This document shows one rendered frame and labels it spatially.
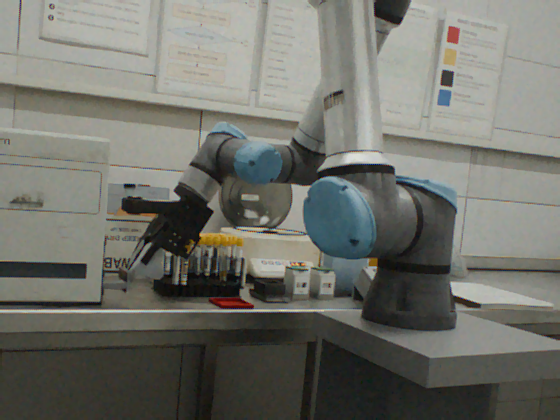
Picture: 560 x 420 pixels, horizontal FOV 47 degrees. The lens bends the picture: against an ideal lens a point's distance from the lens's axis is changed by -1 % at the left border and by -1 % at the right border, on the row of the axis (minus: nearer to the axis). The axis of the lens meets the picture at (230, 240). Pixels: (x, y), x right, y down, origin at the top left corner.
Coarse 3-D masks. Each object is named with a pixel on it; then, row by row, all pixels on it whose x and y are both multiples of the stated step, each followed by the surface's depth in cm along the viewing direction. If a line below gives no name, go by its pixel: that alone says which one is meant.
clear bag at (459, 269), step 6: (456, 252) 210; (456, 258) 208; (462, 258) 209; (456, 264) 208; (462, 264) 208; (456, 270) 207; (462, 270) 207; (450, 276) 207; (456, 276) 207; (462, 276) 207
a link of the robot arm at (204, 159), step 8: (216, 128) 126; (224, 128) 125; (232, 128) 125; (208, 136) 126; (216, 136) 125; (224, 136) 124; (232, 136) 124; (240, 136) 125; (208, 144) 125; (216, 144) 123; (200, 152) 125; (208, 152) 124; (216, 152) 122; (192, 160) 126; (200, 160) 124; (208, 160) 124; (200, 168) 123; (208, 168) 123; (216, 168) 123; (216, 176) 124; (224, 176) 126
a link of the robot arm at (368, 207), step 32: (320, 0) 97; (352, 0) 95; (320, 32) 98; (352, 32) 95; (352, 64) 94; (352, 96) 94; (352, 128) 94; (352, 160) 92; (384, 160) 93; (320, 192) 93; (352, 192) 90; (384, 192) 92; (320, 224) 94; (352, 224) 89; (384, 224) 92; (416, 224) 96; (352, 256) 94; (384, 256) 98
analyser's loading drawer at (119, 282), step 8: (120, 272) 124; (128, 272) 120; (104, 280) 120; (112, 280) 121; (120, 280) 122; (128, 280) 120; (104, 288) 118; (112, 288) 119; (120, 288) 120; (128, 288) 120
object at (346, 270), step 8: (328, 256) 150; (328, 264) 150; (336, 264) 149; (344, 264) 150; (352, 264) 151; (360, 264) 152; (336, 272) 149; (344, 272) 150; (352, 272) 151; (336, 280) 149; (344, 280) 150; (352, 280) 151; (336, 288) 150; (344, 288) 151; (336, 296) 148
